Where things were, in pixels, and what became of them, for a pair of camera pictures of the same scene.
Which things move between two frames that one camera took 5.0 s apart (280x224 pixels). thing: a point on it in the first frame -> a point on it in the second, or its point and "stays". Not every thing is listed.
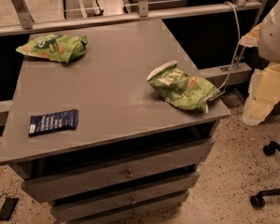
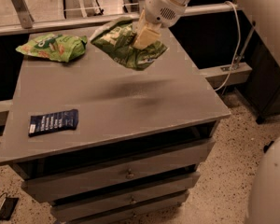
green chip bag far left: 56,47 stays
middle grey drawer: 85,206 stays
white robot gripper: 276,37 -> 158,7
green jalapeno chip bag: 176,86 -> 117,41
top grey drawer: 83,179 stays
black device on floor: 7,208 stays
